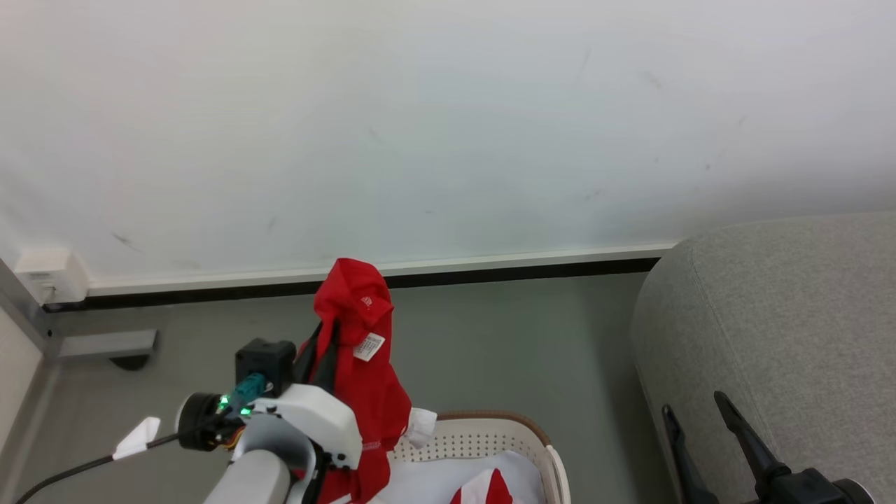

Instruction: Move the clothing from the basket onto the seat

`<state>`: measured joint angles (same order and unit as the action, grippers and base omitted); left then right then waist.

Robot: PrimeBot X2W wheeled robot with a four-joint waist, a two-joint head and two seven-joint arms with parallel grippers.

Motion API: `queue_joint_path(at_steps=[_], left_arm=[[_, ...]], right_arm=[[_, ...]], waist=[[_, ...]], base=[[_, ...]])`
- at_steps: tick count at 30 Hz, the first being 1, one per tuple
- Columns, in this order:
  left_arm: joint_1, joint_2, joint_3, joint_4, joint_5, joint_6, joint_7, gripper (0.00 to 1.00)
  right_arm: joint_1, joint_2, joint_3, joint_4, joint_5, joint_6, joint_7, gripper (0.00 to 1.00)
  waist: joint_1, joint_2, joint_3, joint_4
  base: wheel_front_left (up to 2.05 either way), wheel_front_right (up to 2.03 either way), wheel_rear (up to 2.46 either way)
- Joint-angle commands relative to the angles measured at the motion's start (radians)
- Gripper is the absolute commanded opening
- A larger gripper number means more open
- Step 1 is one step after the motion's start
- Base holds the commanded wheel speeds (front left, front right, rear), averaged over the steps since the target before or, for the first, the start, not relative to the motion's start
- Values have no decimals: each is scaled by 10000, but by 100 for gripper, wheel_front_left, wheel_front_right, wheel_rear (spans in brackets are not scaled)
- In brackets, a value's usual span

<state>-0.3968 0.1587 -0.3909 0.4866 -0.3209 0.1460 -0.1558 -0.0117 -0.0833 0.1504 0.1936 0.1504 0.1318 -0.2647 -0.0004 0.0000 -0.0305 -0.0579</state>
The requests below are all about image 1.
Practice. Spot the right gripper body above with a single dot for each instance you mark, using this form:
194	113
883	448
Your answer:
812	490

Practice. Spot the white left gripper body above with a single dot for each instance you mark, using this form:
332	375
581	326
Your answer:
315	416

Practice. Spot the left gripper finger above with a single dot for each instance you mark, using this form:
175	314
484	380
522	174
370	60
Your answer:
308	360
333	364

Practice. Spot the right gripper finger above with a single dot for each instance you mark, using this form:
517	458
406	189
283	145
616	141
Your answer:
682	462
752	437

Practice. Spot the red and white shirt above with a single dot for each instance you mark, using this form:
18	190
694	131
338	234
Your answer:
367	392

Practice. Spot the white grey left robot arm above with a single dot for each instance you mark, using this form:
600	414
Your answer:
255	483

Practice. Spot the white perforated laundry basket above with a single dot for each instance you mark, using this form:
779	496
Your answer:
490	437

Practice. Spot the grey fabric sofa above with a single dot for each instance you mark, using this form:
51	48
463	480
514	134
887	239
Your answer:
784	329

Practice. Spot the white cloth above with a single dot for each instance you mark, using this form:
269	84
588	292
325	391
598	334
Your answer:
427	483

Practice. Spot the black round foot pad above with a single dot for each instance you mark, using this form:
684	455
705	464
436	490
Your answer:
130	362

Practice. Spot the black skirting strip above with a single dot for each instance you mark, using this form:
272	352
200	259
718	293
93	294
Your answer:
490	273

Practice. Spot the grey metal foot bar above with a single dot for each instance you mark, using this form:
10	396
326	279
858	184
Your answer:
105	344

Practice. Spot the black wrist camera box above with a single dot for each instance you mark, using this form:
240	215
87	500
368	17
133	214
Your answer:
264	364

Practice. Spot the white wall trim strip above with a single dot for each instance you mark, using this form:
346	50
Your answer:
420	266

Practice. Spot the white wall junction box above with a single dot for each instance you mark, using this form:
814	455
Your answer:
52	274

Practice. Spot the grey metal partition frame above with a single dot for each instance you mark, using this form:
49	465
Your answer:
31	329

